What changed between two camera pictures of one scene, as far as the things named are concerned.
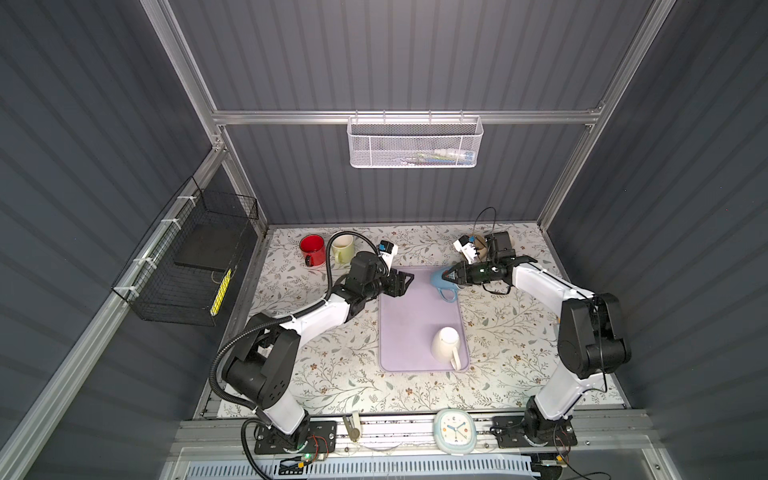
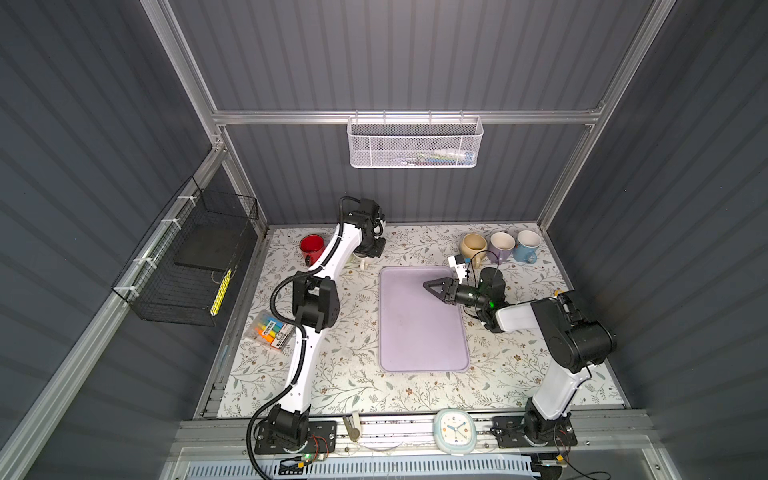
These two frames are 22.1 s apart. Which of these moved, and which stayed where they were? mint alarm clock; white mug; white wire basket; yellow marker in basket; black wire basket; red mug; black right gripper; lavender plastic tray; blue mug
Moved: blue mug; black right gripper; white mug
Stayed: yellow marker in basket; mint alarm clock; lavender plastic tray; white wire basket; red mug; black wire basket
